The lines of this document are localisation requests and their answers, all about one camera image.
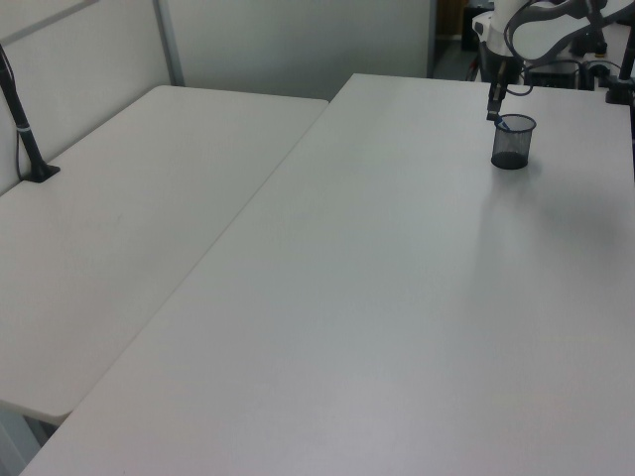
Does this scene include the white side table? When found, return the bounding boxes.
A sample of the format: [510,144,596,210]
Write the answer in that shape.
[0,84,331,425]

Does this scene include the black camera pole with base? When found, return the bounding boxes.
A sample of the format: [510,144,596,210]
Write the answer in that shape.
[0,43,62,185]

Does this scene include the black clamped camera pole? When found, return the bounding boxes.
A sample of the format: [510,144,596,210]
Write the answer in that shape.
[602,29,635,106]

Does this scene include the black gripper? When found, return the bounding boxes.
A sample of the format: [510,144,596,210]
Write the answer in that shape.
[485,55,511,123]

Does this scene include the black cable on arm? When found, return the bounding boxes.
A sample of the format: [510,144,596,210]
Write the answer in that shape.
[503,0,536,98]

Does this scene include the black mesh pen cup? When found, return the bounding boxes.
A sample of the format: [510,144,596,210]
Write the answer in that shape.
[490,113,538,171]

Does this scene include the grey partition frame post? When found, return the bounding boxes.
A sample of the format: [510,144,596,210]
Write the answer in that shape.
[152,0,187,87]
[424,0,439,79]

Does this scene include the black equipment box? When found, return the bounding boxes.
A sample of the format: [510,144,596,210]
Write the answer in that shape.
[524,59,583,90]

